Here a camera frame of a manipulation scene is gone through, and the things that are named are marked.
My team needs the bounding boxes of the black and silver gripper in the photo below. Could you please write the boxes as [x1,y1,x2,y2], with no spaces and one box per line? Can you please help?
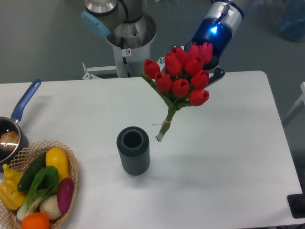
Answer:
[184,17,233,85]

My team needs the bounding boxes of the red tulip bouquet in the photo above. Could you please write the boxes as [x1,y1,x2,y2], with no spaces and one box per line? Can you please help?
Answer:
[140,42,213,142]

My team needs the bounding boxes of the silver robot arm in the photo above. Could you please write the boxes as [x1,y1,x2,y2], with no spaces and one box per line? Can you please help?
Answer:
[81,0,252,78]

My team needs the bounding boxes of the blue plastic bag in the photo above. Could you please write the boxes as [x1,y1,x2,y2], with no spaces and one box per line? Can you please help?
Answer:
[277,0,305,42]

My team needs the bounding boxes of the dark grey ribbed vase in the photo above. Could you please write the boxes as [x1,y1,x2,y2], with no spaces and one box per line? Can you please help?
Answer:
[116,126,150,176]

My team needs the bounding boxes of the black device at table edge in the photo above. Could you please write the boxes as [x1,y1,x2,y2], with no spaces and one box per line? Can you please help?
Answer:
[287,194,305,219]

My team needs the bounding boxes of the purple eggplant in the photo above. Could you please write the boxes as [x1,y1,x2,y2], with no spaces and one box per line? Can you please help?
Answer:
[57,177,74,213]

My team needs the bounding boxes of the green bok choy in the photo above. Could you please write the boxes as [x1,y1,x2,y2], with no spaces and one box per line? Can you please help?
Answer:
[16,166,59,221]

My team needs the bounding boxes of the green cucumber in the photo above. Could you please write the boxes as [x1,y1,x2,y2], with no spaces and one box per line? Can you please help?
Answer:
[17,152,46,192]

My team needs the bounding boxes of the beige garlic bulb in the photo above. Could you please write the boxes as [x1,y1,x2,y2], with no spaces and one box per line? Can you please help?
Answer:
[39,195,63,220]

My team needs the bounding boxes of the bread roll in pan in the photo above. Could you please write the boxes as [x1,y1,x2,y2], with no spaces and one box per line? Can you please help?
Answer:
[0,131,19,152]

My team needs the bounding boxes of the orange fruit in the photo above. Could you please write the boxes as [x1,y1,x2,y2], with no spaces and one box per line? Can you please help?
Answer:
[21,212,51,229]

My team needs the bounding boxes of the yellow bell pepper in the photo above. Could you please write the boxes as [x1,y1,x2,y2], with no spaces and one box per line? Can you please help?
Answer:
[0,164,27,210]

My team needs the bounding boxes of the woven wicker basket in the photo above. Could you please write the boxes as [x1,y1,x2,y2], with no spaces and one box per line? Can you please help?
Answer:
[0,140,78,229]

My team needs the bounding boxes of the white furniture frame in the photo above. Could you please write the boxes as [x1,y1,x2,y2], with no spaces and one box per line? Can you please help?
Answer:
[282,82,305,127]

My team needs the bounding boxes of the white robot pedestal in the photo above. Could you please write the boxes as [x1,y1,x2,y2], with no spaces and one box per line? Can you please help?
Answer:
[81,11,156,78]

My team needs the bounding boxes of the blue handled saucepan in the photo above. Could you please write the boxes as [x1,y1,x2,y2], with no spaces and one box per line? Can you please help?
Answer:
[0,79,41,165]

